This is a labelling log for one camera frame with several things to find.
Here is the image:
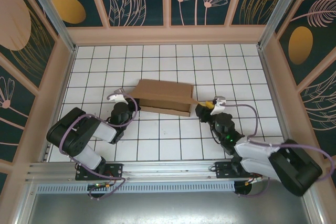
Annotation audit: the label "brown cardboard box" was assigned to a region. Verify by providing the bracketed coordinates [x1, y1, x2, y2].
[130, 78, 200, 118]

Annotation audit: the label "grey metal sheet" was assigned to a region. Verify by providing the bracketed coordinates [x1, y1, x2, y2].
[26, 191, 316, 224]

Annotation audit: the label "dark panel pink fern leaves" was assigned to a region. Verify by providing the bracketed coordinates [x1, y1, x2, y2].
[299, 63, 336, 159]

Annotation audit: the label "dark panel single pink flower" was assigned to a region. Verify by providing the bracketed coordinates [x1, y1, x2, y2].
[0, 60, 39, 163]

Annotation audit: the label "dark panel oval and fern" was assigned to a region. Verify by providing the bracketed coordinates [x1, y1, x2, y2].
[277, 0, 336, 86]

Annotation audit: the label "dark panel orange oval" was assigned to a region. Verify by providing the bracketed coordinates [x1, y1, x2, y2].
[39, 0, 110, 28]

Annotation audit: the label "dark panel large pink circle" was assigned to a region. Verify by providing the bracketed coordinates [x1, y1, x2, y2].
[0, 0, 58, 90]

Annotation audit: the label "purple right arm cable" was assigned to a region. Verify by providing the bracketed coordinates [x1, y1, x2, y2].
[225, 103, 333, 198]

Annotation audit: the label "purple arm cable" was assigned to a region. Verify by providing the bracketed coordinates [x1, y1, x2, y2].
[59, 93, 139, 200]
[225, 103, 333, 198]

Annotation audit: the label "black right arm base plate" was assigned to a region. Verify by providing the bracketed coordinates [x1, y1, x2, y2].
[214, 161, 263, 180]

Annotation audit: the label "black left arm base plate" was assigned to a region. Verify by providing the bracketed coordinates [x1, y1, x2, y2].
[75, 163, 124, 182]

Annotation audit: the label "aluminium table side rail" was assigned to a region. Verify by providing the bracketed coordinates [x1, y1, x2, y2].
[258, 47, 295, 159]
[39, 46, 77, 162]

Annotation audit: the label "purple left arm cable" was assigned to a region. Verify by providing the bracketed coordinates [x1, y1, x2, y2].
[59, 93, 139, 200]

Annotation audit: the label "long aluminium frame rail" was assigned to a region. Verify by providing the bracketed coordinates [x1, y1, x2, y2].
[25, 157, 313, 183]

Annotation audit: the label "grey slotted cable duct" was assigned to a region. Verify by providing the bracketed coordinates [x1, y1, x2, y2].
[36, 182, 236, 194]

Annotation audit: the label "aluminium corner post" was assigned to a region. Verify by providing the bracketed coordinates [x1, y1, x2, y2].
[257, 0, 302, 49]
[22, 0, 77, 53]

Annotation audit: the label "short aluminium frame bar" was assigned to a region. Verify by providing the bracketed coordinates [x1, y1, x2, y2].
[14, 182, 39, 224]
[299, 194, 325, 224]

